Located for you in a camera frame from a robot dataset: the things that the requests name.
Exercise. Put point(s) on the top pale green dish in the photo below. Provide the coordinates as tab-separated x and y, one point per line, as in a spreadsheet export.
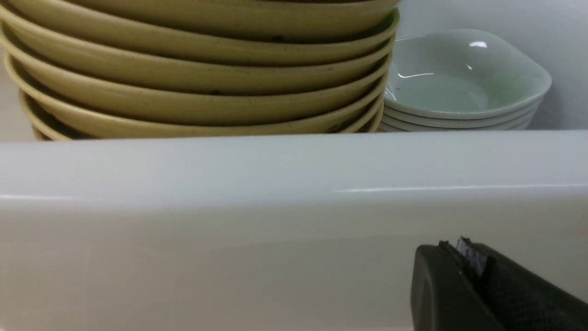
462	74

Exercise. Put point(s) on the stack of pale green dishes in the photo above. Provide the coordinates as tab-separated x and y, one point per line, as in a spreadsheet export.
397	121

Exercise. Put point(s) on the stack of yellow noodle bowls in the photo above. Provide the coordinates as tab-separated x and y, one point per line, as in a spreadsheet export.
111	77

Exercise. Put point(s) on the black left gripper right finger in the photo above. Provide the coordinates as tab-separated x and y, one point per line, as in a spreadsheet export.
520	299

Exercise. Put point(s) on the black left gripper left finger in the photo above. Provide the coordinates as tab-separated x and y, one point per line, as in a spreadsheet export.
443	296

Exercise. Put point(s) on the white plastic tub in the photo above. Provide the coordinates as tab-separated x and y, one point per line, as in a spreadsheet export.
303	233

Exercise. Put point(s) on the yellow noodle bowl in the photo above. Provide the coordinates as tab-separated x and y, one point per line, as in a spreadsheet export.
291	20

